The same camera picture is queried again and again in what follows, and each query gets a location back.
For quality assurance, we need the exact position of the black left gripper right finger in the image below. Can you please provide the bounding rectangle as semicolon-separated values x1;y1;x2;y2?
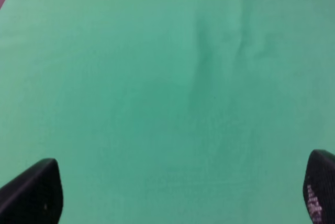
303;150;334;224

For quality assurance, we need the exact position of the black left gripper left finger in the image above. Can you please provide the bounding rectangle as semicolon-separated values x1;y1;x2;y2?
1;158;63;224

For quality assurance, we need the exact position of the green tablecloth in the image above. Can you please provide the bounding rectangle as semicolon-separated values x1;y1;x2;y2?
1;0;334;223

